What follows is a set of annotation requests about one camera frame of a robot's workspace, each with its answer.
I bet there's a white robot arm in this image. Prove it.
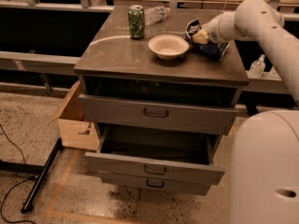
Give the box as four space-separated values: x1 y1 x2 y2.
203 0 299 224

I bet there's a top grey drawer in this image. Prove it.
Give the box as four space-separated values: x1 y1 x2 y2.
78 94 237 134

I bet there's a white paper bowl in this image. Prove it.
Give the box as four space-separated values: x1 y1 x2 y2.
149 35 189 61

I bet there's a bottom grey drawer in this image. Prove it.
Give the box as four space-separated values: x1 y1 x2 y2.
99 173 210 195

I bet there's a cardboard box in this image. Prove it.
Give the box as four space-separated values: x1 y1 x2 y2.
50 81 99 150

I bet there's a green soda can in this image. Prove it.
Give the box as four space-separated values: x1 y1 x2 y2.
128 5 145 39

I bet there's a black floor cable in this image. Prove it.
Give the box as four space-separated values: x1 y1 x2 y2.
0 123 37 224

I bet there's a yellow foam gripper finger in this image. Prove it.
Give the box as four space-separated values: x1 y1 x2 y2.
192 29 209 44

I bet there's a grey drawer cabinet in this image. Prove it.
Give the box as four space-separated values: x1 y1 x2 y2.
74 6 249 197

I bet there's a middle open grey drawer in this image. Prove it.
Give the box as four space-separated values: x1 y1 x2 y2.
85 125 224 186

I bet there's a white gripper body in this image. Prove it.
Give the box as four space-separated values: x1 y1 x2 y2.
202 11 245 43

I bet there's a hand sanitizer bottle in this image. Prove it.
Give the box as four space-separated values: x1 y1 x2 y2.
249 54 265 78

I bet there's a grey metal rail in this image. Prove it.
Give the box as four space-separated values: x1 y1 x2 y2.
0 51 79 76

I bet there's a blue chip bag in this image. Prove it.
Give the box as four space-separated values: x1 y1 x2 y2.
185 19 229 61

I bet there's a clear plastic water bottle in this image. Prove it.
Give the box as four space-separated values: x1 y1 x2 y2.
145 6 170 25

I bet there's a black metal floor bar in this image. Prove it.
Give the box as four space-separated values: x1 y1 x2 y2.
21 138 63 214

